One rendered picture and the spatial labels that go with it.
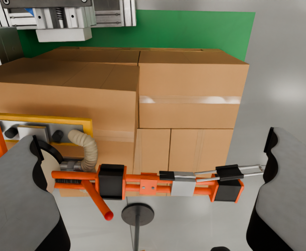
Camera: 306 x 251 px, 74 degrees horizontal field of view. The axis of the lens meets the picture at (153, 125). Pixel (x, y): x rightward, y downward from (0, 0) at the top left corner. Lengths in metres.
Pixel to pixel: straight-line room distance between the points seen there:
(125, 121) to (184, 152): 0.68
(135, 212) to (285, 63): 2.13
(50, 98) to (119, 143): 0.30
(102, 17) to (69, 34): 0.77
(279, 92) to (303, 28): 0.50
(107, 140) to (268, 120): 1.64
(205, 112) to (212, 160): 0.38
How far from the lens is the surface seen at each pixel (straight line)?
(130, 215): 2.66
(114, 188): 0.64
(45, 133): 0.69
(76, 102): 0.79
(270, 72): 1.96
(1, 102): 0.91
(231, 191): 0.68
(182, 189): 0.64
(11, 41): 1.36
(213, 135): 1.35
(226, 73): 1.20
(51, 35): 0.70
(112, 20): 1.42
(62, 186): 0.68
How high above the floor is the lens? 1.63
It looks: 61 degrees down
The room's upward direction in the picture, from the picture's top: 177 degrees clockwise
